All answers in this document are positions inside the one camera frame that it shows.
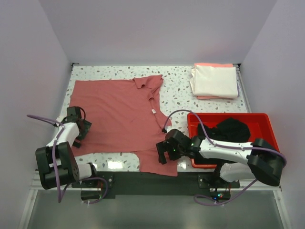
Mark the black clothes in bin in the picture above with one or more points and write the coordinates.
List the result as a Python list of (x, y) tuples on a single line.
[(229, 130)]

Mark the folded white t shirt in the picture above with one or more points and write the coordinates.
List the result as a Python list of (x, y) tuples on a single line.
[(214, 81)]

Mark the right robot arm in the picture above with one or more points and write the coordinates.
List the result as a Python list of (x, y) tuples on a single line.
[(249, 160)]

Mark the folded light pink shirt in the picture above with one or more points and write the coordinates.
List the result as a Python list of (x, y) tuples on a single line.
[(214, 64)]

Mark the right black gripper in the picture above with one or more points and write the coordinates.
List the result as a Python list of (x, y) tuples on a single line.
[(164, 146)]

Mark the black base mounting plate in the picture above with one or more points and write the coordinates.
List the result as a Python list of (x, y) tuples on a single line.
[(141, 183)]

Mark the aluminium front rail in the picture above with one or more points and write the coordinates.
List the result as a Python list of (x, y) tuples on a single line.
[(257, 186)]

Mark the pink polo shirt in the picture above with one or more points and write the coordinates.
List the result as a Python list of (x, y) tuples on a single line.
[(125, 117)]

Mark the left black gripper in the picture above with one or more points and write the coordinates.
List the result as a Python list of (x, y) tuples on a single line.
[(86, 126)]

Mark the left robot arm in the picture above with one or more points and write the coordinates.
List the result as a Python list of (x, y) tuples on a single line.
[(55, 161)]

